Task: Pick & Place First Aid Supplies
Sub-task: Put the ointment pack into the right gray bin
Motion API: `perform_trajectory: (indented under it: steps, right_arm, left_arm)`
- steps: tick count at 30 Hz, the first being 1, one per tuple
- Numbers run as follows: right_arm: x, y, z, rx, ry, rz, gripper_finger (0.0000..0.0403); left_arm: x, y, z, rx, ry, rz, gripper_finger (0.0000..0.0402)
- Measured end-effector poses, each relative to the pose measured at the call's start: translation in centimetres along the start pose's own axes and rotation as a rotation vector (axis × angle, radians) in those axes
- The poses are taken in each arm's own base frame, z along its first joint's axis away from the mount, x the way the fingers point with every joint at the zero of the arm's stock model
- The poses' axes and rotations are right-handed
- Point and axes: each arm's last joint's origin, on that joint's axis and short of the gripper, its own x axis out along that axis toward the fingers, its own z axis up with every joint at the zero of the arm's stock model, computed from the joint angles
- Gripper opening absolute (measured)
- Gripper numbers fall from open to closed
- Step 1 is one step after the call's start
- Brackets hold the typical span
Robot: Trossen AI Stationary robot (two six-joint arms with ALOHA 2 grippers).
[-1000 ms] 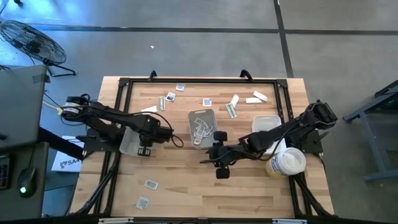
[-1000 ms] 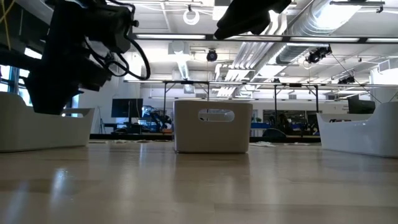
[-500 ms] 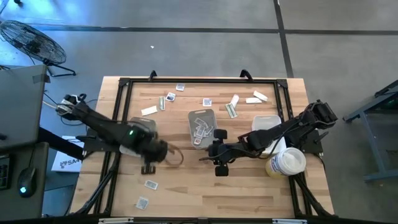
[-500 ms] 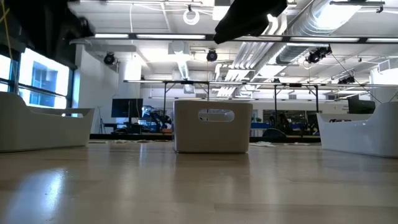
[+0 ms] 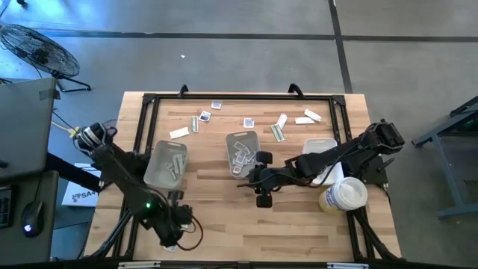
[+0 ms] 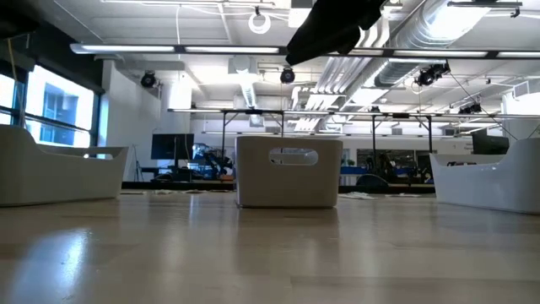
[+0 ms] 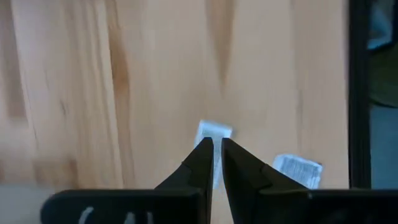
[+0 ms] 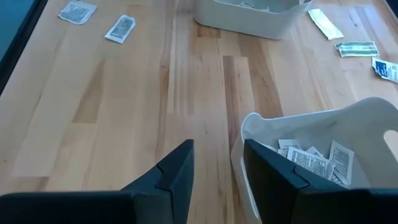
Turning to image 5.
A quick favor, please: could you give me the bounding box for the white frame bracket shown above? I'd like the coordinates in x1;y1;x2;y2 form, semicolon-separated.
118;261;161;269
327;262;370;269

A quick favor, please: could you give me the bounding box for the grey monitor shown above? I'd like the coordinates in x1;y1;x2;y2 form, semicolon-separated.
0;77;60;182

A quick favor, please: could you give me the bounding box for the black computer mouse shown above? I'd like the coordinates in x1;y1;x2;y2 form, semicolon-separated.
20;200;45;239

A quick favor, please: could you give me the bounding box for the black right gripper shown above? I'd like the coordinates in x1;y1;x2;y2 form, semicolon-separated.
238;150;291;209

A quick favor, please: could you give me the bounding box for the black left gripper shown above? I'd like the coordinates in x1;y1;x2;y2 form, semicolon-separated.
160;190;194;248

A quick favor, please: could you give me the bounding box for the white and yellow canister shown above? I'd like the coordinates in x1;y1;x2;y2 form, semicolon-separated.
318;176;369;216

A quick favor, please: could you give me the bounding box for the dark desk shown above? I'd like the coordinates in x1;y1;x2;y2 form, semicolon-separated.
0;170;60;265

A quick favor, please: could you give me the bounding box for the black keyboard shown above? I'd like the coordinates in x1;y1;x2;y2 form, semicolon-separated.
0;185;13;229

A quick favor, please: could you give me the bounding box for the white box with lettering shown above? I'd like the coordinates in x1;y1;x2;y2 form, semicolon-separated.
61;161;102;208

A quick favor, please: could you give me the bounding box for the white plastic bin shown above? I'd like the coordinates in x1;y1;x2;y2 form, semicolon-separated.
301;137;345;187
143;140;189;190
225;130;261;180

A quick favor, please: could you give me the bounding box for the black floor fan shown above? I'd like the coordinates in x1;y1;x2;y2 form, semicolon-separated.
0;23;93;93

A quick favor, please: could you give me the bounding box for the blue-grey metal table frame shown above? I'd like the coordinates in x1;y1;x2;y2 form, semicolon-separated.
412;95;478;220

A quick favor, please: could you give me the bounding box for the black metal beam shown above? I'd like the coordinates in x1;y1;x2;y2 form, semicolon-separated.
44;152;104;192

